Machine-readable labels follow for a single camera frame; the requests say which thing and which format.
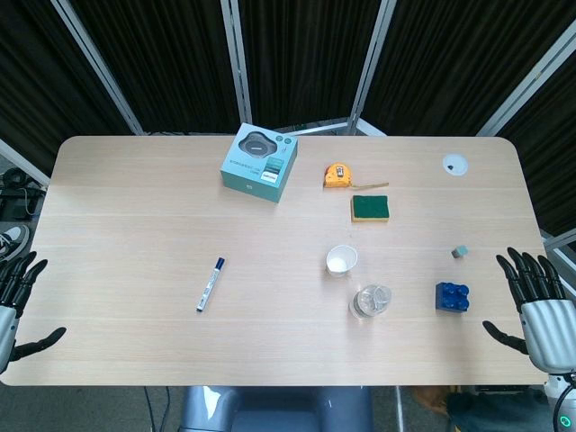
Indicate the blue toy brick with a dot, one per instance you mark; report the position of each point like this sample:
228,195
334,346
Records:
451,297

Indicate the blue white marker pen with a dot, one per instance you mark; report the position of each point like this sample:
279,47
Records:
209,285

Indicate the white table leg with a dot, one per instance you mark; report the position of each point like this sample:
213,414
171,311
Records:
399,409

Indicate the white partition frame post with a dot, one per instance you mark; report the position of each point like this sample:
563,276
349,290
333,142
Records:
237,63
371,67
560,247
526,81
22,162
96,67

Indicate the white paper cup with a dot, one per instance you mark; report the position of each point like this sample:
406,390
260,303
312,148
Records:
341,261

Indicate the green yellow sponge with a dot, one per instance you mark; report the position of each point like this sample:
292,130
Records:
370,208

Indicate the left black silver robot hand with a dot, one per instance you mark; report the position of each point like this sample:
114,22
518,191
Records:
8,324

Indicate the teal speaker box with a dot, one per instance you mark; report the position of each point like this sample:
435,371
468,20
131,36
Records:
258,164

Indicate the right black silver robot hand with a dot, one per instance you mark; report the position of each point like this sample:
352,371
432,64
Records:
546,328

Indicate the transparent plastic bottle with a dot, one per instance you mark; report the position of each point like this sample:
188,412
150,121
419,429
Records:
370,301

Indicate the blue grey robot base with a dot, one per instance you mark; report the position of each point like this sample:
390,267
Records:
274,411

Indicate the grey white sneaker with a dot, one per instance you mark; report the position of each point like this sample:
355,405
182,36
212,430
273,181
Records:
13,240

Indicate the small grey eraser cube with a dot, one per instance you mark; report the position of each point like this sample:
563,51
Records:
459,252

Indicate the dark green bag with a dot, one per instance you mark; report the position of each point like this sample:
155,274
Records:
499,416

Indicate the black pleated curtain panel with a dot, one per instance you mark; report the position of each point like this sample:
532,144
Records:
171,63
36,81
306,58
459,63
553,148

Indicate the yellow tape measure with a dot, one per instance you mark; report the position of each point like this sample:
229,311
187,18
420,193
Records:
337,176

